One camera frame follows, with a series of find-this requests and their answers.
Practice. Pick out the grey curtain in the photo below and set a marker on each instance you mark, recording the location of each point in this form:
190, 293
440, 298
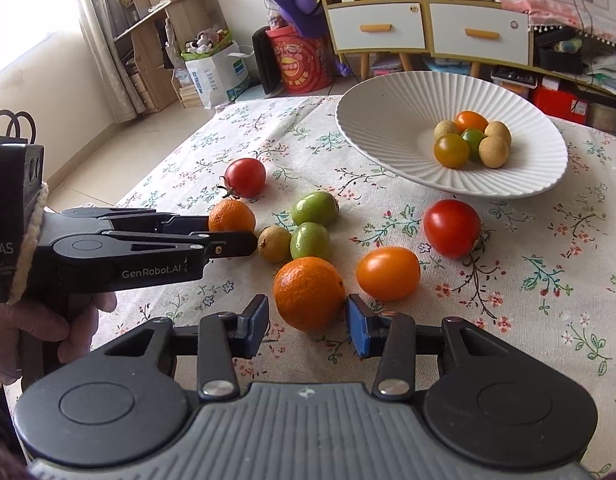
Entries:
103, 35

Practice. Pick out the large orange mandarin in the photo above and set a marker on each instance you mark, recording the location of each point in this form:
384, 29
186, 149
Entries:
309, 293

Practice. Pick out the plush toys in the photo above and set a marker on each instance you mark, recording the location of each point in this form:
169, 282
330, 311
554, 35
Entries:
203, 42

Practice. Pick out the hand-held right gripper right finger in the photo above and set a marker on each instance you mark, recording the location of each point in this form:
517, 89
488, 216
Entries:
360, 325

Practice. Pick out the red bucket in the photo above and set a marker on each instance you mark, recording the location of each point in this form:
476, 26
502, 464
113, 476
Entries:
298, 65

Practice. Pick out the green cherry tomato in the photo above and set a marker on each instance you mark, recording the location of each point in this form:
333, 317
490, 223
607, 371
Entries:
473, 144

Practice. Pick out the orange cherry tomato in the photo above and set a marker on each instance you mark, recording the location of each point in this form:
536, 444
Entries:
388, 273
470, 120

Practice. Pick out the brown longan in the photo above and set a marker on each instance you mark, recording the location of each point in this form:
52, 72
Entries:
498, 132
443, 130
274, 243
492, 152

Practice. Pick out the black bag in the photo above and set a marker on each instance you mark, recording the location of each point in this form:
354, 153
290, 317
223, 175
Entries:
557, 60

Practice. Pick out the cream fleece cloth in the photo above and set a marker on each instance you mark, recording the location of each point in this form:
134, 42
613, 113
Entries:
33, 240

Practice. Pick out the red box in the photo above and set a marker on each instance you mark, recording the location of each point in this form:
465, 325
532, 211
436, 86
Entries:
557, 102

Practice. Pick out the small clear storage box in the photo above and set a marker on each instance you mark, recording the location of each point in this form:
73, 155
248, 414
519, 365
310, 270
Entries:
385, 66

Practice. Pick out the small red tomato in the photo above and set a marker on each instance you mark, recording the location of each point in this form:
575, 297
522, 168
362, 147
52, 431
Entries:
245, 177

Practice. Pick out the large red tomato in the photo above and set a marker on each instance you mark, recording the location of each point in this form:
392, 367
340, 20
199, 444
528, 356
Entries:
451, 228

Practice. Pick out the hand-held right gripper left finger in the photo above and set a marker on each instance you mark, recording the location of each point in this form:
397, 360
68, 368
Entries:
260, 322

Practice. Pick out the white cabinet drawer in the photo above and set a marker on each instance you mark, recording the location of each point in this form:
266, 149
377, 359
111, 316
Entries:
348, 25
452, 25

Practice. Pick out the person's left hand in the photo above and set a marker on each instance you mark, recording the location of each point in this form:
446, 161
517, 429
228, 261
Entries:
43, 317

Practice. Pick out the blue lid storage box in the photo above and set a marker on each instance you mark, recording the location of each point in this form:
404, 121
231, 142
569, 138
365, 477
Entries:
445, 66

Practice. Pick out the wooden cabinet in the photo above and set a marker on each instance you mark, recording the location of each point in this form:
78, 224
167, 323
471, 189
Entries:
427, 25

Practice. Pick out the pink cloth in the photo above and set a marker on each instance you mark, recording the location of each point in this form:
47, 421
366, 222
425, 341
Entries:
552, 10

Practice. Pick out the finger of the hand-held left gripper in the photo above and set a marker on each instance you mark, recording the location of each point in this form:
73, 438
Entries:
228, 245
178, 221

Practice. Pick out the white paper bag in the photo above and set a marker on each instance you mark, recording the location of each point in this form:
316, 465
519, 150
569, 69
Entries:
213, 80

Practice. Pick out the yellow-green cherry tomato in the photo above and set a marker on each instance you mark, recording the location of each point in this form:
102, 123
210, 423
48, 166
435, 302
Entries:
451, 150

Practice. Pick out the purple plush hat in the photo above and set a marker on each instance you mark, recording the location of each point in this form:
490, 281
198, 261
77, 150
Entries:
293, 0

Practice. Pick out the small orange mandarin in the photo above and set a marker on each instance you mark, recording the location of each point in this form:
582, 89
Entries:
231, 217

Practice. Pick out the wooden bookshelf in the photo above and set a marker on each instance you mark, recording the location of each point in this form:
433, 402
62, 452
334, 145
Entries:
148, 60

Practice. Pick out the white ribbed plate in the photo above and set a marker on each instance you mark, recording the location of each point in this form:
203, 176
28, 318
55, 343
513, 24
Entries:
387, 120

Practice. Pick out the dark lid storage box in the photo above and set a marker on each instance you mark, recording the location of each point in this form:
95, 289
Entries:
512, 82

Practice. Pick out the black upright panel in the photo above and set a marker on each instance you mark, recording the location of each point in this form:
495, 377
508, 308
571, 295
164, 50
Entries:
262, 65

